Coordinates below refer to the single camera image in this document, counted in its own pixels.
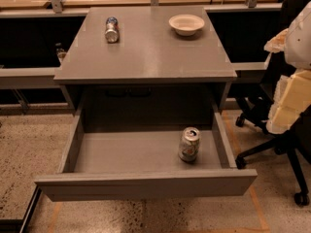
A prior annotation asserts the green 7up can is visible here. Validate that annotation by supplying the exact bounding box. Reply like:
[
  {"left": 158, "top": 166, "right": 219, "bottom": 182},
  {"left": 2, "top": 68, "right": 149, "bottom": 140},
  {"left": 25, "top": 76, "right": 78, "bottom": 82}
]
[{"left": 179, "top": 127, "right": 201, "bottom": 162}]

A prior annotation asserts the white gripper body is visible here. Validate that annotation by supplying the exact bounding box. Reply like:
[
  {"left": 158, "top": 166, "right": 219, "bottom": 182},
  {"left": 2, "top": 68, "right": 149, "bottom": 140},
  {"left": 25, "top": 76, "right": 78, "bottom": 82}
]
[{"left": 273, "top": 76, "right": 291, "bottom": 114}]

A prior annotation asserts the grey cabinet counter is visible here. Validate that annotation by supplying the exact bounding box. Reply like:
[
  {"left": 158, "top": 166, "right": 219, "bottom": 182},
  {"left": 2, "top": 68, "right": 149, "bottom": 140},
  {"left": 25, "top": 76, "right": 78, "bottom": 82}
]
[{"left": 54, "top": 7, "right": 236, "bottom": 116}]

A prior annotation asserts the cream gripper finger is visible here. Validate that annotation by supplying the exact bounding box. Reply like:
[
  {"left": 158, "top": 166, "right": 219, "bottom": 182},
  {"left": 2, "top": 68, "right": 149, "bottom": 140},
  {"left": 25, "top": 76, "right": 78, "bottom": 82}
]
[
  {"left": 266, "top": 69, "right": 311, "bottom": 134},
  {"left": 263, "top": 28, "right": 288, "bottom": 53}
]

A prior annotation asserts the white bowl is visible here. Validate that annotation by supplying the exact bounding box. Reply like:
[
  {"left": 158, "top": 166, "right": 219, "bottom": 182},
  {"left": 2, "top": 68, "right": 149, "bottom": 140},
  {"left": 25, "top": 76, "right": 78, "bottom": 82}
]
[{"left": 169, "top": 15, "right": 205, "bottom": 36}]

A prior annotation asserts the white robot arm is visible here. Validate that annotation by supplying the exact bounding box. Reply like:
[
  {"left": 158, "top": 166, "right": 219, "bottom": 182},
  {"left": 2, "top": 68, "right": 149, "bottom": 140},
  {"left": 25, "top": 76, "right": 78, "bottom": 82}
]
[{"left": 264, "top": 2, "right": 311, "bottom": 134}]

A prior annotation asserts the open grey top drawer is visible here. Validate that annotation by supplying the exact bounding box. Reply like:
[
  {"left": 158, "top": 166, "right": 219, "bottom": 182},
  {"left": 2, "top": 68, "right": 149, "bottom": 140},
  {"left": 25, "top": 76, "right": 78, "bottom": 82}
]
[{"left": 35, "top": 109, "right": 257, "bottom": 201}]

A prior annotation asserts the black office chair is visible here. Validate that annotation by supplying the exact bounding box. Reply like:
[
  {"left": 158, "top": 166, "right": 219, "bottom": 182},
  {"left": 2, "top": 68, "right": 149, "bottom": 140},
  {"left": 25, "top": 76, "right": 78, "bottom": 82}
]
[{"left": 236, "top": 0, "right": 311, "bottom": 206}]

